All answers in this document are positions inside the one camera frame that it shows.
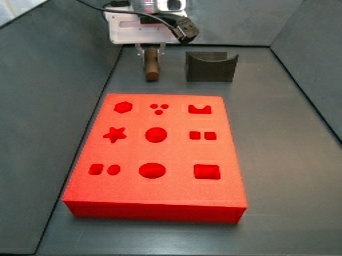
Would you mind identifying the black camera cable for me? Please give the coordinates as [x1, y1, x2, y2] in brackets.
[76, 0, 181, 34]

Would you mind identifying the red foam shape board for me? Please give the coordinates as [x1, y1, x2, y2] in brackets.
[63, 94, 247, 223]

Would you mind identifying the dark grey curved fixture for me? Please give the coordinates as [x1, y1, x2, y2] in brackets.
[186, 51, 239, 82]

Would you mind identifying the brown oval rod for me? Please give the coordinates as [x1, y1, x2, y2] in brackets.
[145, 47, 159, 81]

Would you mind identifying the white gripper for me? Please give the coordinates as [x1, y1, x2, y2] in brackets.
[106, 12, 178, 57]

